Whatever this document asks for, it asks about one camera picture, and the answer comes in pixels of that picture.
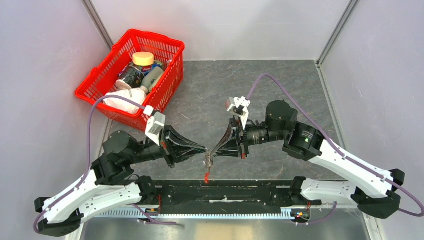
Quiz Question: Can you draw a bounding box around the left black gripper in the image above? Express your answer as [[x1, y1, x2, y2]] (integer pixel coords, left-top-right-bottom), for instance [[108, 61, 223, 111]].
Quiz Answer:
[[127, 122, 207, 167]]

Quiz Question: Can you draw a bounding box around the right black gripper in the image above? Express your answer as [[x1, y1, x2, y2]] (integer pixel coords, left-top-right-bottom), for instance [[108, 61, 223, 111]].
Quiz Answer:
[[211, 114, 288, 159]]

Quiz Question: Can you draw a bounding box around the metal keyring holder red handle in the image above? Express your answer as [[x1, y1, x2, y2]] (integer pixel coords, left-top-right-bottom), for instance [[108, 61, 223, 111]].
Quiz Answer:
[[203, 150, 214, 184]]

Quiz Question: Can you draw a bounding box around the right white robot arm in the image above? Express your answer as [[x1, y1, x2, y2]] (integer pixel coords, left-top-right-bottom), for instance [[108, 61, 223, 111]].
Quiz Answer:
[[203, 97, 405, 219]]

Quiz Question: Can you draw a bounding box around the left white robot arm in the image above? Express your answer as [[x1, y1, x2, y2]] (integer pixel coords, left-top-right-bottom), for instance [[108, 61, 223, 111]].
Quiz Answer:
[[33, 125, 207, 237]]

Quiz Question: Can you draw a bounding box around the white plastic bag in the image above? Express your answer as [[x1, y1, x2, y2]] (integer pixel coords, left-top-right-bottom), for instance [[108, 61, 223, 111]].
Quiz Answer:
[[103, 88, 147, 114]]

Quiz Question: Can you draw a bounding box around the grey green bottle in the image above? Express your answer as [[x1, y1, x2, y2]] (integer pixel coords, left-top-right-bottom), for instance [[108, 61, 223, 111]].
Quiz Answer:
[[140, 66, 164, 95]]

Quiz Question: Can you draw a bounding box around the dark patterned cup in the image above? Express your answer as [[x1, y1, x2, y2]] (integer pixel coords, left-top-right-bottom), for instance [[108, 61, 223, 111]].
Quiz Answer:
[[115, 66, 145, 90]]

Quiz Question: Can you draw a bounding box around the jar with cream lid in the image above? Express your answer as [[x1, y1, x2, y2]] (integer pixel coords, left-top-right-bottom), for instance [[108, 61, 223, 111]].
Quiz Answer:
[[132, 51, 155, 76]]

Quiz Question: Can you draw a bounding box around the red plastic basket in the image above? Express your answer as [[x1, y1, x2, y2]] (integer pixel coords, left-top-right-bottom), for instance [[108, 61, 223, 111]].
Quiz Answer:
[[74, 29, 185, 112]]

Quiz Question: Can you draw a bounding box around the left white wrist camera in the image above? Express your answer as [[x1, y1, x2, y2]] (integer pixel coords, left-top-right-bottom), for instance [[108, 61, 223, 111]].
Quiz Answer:
[[143, 105, 166, 146]]

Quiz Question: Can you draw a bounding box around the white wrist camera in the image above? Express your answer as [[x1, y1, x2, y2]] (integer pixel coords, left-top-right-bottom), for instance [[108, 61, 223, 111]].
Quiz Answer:
[[225, 96, 251, 130], [143, 105, 166, 146]]

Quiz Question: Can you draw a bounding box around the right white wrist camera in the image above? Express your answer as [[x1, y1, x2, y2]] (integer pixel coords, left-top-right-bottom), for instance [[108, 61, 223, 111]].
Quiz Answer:
[[225, 96, 251, 130]]

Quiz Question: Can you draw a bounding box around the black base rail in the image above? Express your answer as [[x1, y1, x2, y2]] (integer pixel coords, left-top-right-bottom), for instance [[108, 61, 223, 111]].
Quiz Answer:
[[139, 180, 322, 215]]

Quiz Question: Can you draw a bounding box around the white slotted cable duct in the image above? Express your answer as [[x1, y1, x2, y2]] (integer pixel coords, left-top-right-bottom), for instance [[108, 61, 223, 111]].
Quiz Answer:
[[86, 207, 292, 220]]

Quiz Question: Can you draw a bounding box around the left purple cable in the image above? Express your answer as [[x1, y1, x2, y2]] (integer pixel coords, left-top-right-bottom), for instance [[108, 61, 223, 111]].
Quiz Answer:
[[33, 95, 155, 235]]

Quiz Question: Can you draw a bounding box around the purple cable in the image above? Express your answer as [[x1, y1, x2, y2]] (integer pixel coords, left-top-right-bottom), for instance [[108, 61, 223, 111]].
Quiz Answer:
[[33, 95, 155, 235], [245, 73, 424, 226]]

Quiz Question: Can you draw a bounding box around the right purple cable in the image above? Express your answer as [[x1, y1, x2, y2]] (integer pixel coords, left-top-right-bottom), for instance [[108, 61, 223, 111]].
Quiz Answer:
[[245, 73, 424, 226]]

